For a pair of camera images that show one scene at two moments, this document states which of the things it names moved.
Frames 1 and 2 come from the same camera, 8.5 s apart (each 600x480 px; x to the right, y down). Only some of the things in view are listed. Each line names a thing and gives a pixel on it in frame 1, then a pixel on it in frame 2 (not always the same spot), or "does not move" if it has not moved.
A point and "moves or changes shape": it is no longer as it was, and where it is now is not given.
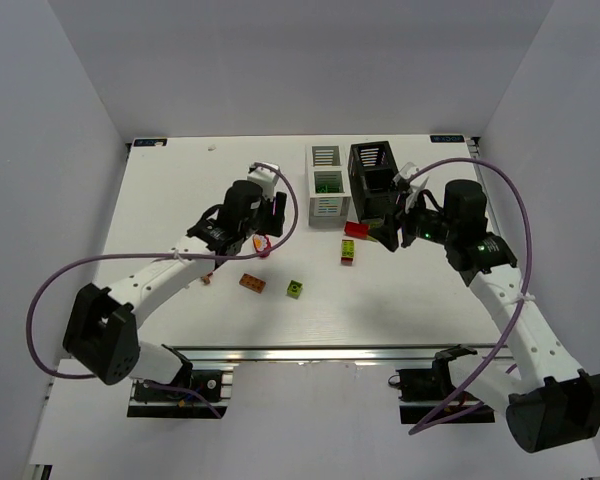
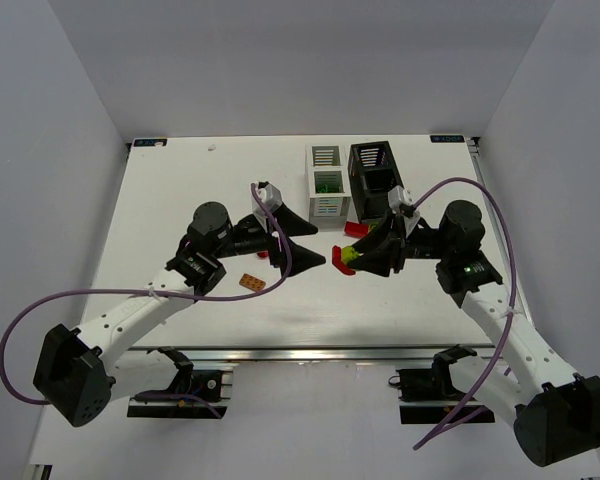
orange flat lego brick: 252,283 does not move
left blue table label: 150,142 does not move
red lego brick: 356,230 does not move
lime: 348,252 moves or changes shape
